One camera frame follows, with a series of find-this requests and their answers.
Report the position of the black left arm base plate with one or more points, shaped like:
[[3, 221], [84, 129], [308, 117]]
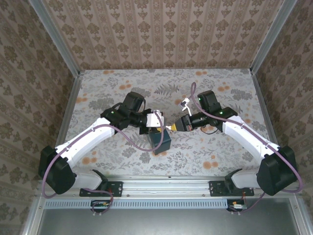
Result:
[[117, 189]]

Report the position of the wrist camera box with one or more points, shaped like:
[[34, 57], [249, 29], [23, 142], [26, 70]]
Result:
[[185, 104], [154, 118]]

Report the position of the aluminium frame profile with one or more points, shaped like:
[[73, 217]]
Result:
[[299, 215], [33, 215]]

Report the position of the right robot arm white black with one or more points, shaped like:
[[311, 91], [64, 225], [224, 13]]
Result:
[[249, 137]]

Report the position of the aluminium corner post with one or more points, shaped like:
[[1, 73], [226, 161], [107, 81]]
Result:
[[272, 36], [60, 41]]

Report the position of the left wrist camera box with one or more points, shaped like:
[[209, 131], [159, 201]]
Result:
[[154, 118]]

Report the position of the grey metal sheet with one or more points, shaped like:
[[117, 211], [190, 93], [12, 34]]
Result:
[[166, 222]]

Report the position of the starry night print box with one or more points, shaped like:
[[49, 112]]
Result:
[[159, 144]]

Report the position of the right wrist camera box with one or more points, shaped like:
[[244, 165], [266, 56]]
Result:
[[185, 104]]

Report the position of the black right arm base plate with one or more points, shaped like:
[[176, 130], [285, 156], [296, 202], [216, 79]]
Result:
[[216, 189]]

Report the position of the small connector board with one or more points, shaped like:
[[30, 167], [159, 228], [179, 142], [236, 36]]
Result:
[[100, 205], [236, 205]]

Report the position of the aluminium side rail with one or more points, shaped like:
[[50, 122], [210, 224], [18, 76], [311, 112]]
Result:
[[72, 98], [262, 98]]

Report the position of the floral patterned table cover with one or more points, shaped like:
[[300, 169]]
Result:
[[171, 166]]

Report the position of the aluminium mounting rail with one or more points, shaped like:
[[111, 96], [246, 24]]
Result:
[[166, 186]]

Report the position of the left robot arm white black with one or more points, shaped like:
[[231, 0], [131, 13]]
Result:
[[83, 142]]

